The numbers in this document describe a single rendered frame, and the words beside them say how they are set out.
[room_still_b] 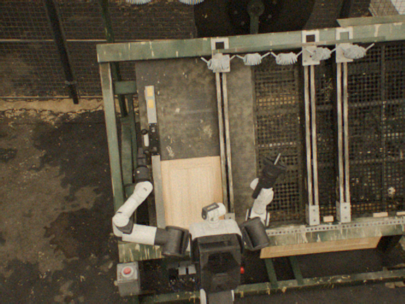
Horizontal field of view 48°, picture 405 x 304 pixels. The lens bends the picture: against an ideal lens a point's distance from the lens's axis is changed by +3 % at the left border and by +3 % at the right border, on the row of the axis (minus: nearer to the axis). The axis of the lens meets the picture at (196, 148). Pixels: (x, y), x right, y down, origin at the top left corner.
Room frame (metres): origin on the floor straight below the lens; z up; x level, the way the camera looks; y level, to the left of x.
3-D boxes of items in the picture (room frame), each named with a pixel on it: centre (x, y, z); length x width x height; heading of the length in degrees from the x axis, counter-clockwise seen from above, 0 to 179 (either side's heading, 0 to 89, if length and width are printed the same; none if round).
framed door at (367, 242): (1.87, -0.93, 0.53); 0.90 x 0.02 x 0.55; 97
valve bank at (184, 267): (1.44, -0.03, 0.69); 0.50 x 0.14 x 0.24; 97
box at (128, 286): (1.32, 0.40, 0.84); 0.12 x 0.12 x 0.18; 7
